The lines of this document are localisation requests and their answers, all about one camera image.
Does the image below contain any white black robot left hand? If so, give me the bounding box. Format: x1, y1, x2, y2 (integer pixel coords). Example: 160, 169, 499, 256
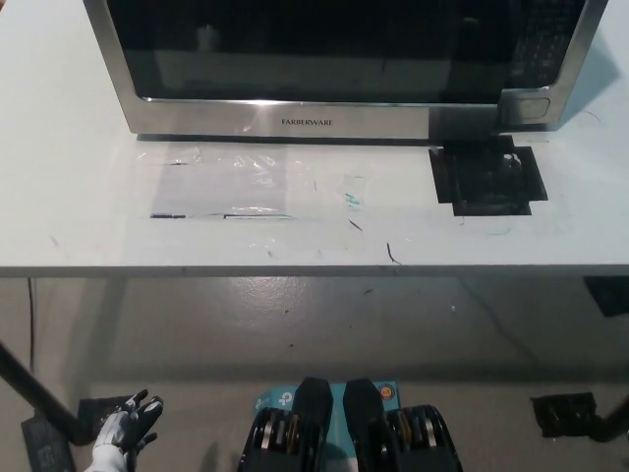
91, 388, 165, 457

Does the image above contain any black tape patch on table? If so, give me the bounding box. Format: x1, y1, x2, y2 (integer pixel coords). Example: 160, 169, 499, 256
428, 135, 549, 218

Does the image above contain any teal tp-link box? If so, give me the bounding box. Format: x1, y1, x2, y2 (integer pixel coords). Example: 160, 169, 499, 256
252, 379, 402, 443

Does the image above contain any black flat floor plate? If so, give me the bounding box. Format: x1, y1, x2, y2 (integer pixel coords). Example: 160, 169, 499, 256
21, 416, 78, 472

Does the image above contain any clear plastic tape sheet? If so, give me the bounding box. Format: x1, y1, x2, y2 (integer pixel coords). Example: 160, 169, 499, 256
134, 146, 292, 220

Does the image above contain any thin black cable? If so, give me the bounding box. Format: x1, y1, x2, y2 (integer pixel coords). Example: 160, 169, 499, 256
26, 276, 37, 376

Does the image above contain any stainless steel Farberware microwave body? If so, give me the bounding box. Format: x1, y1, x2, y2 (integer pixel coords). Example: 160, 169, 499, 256
135, 0, 613, 147

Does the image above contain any black slanted table leg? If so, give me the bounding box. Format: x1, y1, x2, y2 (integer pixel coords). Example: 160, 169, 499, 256
0, 337, 93, 447
583, 401, 629, 444

